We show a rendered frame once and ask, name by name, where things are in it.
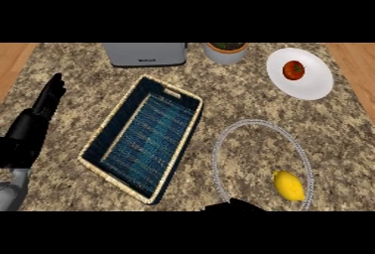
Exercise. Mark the red tomato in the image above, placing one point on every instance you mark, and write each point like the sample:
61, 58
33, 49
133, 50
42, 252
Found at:
293, 70

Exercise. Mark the clear round placemat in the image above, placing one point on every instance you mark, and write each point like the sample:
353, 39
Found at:
234, 139

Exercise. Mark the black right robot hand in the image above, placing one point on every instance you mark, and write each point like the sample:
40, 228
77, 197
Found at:
234, 205

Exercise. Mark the yellow lemon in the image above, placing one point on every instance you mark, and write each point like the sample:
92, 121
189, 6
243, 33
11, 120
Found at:
288, 186

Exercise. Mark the grey toaster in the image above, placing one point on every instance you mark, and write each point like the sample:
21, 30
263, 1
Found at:
144, 53

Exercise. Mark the blue wicker basket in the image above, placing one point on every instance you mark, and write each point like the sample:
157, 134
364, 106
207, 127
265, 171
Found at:
142, 139

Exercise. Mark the white plate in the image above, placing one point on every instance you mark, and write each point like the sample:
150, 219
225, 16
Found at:
303, 74

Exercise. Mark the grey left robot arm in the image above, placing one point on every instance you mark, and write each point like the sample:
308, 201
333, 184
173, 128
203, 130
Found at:
12, 188

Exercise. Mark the white plant pot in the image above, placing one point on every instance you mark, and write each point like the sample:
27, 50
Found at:
225, 53

